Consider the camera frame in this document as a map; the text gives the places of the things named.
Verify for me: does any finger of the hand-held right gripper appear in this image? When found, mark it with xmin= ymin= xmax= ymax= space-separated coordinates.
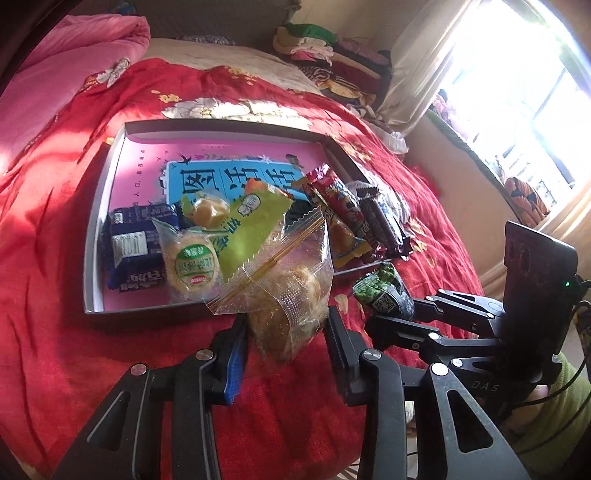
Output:
xmin=409 ymin=288 xmax=506 ymax=333
xmin=364 ymin=314 xmax=504 ymax=365

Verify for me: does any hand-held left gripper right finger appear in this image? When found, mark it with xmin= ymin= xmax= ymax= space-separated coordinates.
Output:
xmin=323 ymin=305 xmax=532 ymax=480

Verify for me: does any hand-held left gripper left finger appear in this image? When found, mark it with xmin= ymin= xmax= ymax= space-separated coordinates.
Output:
xmin=48 ymin=314 xmax=252 ymax=480

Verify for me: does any dark green snack packet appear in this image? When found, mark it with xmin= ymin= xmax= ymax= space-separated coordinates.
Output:
xmin=353 ymin=263 xmax=414 ymax=319

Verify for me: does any striped clear pastry bag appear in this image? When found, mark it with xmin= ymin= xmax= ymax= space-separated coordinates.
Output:
xmin=205 ymin=208 xmax=334 ymax=365

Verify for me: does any yellow snack packet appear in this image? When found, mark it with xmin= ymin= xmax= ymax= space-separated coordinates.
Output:
xmin=325 ymin=217 xmax=372 ymax=271

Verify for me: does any round pastry green label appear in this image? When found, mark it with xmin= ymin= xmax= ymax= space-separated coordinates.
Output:
xmin=154 ymin=217 xmax=225 ymax=305

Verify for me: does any chocolate bar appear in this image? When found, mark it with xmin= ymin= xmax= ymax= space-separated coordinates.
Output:
xmin=348 ymin=182 xmax=414 ymax=257

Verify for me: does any clear brown pastry packet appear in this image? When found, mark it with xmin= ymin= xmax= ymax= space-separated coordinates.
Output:
xmin=369 ymin=187 xmax=411 ymax=232

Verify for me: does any blue cookie packet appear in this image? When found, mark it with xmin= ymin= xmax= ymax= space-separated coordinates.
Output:
xmin=102 ymin=203 xmax=183 ymax=291

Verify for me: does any red snack packet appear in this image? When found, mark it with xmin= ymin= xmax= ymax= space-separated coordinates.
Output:
xmin=305 ymin=165 xmax=370 ymax=236

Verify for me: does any small pastry clear packet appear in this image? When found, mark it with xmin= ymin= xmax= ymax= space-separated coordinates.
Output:
xmin=182 ymin=194 xmax=232 ymax=229

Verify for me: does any grey shallow box tray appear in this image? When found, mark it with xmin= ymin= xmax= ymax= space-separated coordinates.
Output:
xmin=83 ymin=119 xmax=384 ymax=315

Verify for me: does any person's right forearm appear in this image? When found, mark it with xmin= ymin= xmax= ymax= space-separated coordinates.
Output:
xmin=503 ymin=353 xmax=591 ymax=462

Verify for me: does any orange patterned cloth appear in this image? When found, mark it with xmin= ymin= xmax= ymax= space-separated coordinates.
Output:
xmin=503 ymin=175 xmax=552 ymax=222

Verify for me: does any red floral blanket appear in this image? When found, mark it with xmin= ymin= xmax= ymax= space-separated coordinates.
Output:
xmin=0 ymin=60 xmax=485 ymax=476

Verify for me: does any white plastic bag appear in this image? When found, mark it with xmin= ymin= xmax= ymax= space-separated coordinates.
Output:
xmin=351 ymin=104 xmax=409 ymax=155

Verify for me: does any cream curtain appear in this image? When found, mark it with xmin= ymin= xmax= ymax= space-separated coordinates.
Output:
xmin=376 ymin=0 xmax=509 ymax=134

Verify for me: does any window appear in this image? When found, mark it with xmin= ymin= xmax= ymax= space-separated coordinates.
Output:
xmin=438 ymin=0 xmax=591 ymax=199

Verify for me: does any pink book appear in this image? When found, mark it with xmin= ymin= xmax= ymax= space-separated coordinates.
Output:
xmin=99 ymin=136 xmax=342 ymax=310

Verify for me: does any pile of folded clothes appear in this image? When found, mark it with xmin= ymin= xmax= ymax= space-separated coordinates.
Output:
xmin=272 ymin=22 xmax=393 ymax=112

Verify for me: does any beige bed sheet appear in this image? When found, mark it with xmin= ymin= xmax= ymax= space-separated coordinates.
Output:
xmin=141 ymin=38 xmax=324 ymax=95

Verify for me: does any dark patterned cloth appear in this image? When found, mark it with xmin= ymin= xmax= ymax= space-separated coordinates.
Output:
xmin=178 ymin=34 xmax=236 ymax=46

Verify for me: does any pink quilt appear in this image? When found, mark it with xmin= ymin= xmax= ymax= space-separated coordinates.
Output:
xmin=0 ymin=14 xmax=151 ymax=171

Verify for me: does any grey headboard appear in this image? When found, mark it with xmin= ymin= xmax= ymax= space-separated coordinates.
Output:
xmin=115 ymin=0 xmax=301 ymax=47

